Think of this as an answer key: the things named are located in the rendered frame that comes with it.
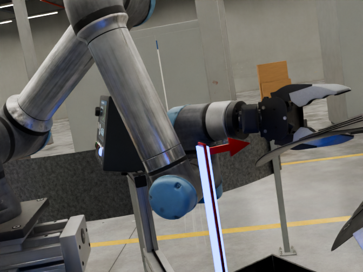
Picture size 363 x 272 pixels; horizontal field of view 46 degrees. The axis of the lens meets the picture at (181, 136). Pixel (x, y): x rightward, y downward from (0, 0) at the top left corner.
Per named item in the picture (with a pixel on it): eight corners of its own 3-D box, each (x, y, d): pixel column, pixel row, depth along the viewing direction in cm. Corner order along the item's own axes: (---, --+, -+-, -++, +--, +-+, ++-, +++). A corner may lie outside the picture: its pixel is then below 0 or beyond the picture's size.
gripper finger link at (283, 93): (311, 75, 68) (265, 95, 74) (308, 75, 67) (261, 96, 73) (322, 103, 68) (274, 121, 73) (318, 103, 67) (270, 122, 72)
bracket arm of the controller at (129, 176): (147, 186, 104) (146, 174, 104) (135, 188, 103) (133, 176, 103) (133, 169, 127) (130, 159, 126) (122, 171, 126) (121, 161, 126)
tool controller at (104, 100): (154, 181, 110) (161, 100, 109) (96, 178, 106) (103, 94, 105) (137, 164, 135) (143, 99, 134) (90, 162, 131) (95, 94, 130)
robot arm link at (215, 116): (203, 102, 79) (207, 147, 79) (224, 100, 76) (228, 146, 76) (225, 101, 84) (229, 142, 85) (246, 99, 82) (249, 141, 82)
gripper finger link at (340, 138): (362, 132, 69) (308, 120, 74) (351, 136, 64) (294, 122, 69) (358, 151, 69) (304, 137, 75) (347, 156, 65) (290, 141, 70)
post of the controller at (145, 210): (159, 250, 107) (145, 174, 104) (147, 253, 106) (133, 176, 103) (156, 245, 109) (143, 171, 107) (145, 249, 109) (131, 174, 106)
